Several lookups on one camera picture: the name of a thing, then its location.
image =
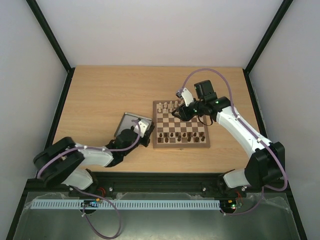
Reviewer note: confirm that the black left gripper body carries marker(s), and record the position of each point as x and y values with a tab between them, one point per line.
147	139

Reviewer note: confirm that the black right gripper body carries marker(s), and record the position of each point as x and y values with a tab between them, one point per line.
184	113

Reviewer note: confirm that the metal tin tray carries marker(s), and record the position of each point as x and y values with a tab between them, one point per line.
130	122

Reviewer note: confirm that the wooden chess board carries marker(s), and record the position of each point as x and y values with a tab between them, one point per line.
165	122

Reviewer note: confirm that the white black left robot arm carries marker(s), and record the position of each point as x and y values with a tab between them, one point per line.
65	161

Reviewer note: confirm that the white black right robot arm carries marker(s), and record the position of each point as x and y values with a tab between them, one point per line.
266	159

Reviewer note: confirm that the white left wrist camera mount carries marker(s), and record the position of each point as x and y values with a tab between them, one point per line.
141	127

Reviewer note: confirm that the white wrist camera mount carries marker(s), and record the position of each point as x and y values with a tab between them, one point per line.
141	127
185	95

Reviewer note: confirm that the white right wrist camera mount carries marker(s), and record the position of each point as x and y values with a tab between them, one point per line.
185	95

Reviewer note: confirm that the light blue slotted cable duct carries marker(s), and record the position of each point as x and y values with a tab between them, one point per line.
78	204

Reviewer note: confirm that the black aluminium frame rail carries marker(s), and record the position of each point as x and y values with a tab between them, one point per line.
208	185

